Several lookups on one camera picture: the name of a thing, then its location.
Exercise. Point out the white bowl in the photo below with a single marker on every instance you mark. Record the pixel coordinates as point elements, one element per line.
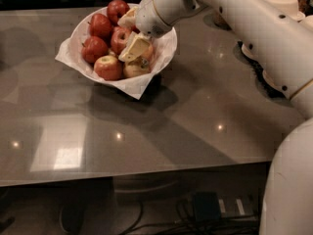
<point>164,50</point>

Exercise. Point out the red-yellow apple front left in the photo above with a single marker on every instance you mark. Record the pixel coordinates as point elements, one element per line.
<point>108,67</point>

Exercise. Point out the black mat under plates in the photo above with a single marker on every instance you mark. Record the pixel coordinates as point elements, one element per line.
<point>269,90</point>

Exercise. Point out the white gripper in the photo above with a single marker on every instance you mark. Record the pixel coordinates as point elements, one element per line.
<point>148,20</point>

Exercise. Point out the white paper liner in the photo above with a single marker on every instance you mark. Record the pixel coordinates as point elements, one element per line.
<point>135,91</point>

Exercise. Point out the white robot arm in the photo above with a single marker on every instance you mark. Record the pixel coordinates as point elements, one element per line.
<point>284,49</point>

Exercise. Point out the black power strip box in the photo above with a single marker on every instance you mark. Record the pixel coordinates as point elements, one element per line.
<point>206,206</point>

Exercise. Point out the red apple centre with sticker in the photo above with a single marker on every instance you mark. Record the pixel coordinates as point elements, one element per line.
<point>119,39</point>

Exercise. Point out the yellow apple front right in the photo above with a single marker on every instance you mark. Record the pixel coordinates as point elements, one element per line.
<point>136,68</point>

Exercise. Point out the white foam container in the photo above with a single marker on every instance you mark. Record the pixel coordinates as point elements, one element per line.
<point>289,7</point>

